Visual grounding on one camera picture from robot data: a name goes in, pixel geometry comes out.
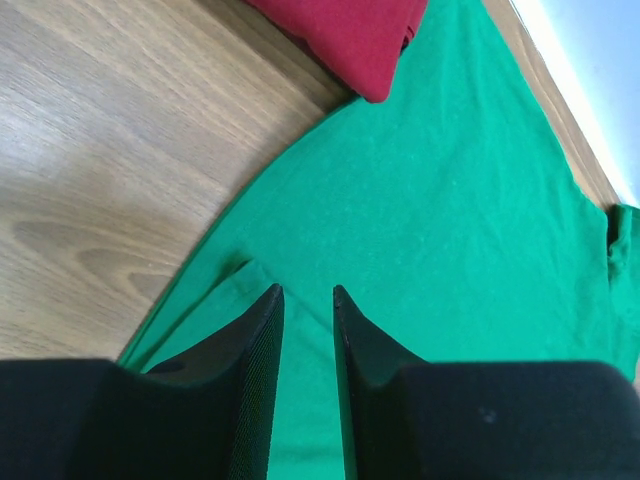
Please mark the folded red t-shirt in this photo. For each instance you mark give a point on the folded red t-shirt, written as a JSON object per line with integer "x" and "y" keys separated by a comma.
{"x": 360, "y": 41}

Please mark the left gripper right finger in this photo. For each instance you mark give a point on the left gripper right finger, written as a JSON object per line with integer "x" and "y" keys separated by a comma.
{"x": 405, "y": 418}

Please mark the green t-shirt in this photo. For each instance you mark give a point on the green t-shirt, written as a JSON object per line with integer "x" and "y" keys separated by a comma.
{"x": 448, "y": 212}

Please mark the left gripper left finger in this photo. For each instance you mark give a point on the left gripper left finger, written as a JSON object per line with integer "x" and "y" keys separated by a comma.
{"x": 206, "y": 413}

